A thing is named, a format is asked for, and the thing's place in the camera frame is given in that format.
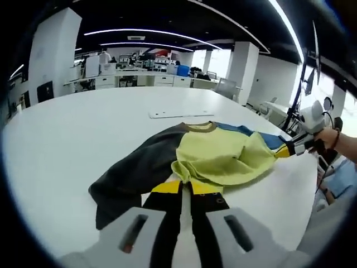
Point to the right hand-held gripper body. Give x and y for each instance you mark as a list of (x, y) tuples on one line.
[(313, 117)]

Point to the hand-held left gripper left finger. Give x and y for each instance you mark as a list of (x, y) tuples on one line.
[(117, 245)]

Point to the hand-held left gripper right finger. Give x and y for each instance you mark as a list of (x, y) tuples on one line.
[(251, 245)]

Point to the yellow grey blue garment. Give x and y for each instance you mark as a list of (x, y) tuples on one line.
[(212, 150)]

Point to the person's right hand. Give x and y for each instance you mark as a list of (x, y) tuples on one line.
[(326, 139)]

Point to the black tripod stand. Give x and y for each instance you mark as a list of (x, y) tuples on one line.
[(293, 111)]

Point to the white side desk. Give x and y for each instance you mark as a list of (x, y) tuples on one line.
[(274, 110)]

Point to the person's light blue clothing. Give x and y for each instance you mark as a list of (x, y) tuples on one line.
[(340, 178)]

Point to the white square pillar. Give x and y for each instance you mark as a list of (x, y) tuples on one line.
[(242, 72), (53, 50)]

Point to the ceiling light strip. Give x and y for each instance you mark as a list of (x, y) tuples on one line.
[(290, 30), (153, 31), (145, 44)]

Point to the white mesh office chair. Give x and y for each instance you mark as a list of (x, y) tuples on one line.
[(227, 88)]

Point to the white flat table panel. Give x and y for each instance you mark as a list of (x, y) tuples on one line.
[(181, 113)]

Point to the white drawer cabinet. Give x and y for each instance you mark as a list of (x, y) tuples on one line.
[(164, 81), (182, 82), (105, 82)]

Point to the blue storage box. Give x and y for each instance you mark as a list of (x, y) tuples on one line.
[(182, 70)]

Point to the black office chair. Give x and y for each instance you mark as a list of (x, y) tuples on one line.
[(45, 91)]

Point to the white standing board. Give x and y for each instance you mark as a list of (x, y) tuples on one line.
[(92, 67)]

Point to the ceiling air vent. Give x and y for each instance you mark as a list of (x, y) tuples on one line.
[(136, 37)]

